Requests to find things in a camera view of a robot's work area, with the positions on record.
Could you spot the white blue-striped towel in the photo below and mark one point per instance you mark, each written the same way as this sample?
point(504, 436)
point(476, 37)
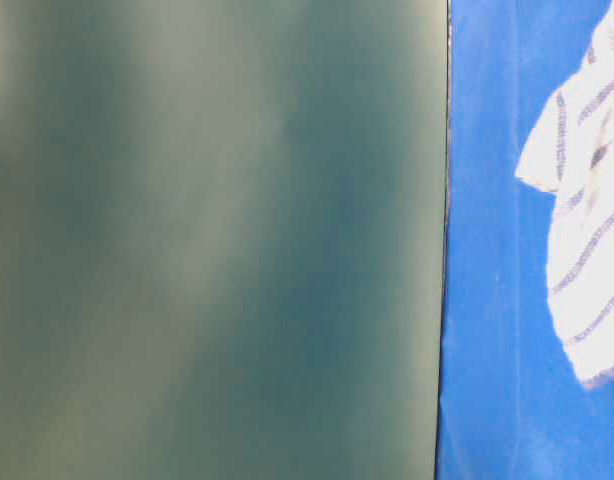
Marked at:
point(569, 154)

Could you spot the blurry grey-green panel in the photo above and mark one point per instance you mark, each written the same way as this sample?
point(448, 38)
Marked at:
point(220, 238)

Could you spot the blue table cloth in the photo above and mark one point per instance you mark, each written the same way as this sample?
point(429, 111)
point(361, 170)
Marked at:
point(509, 404)

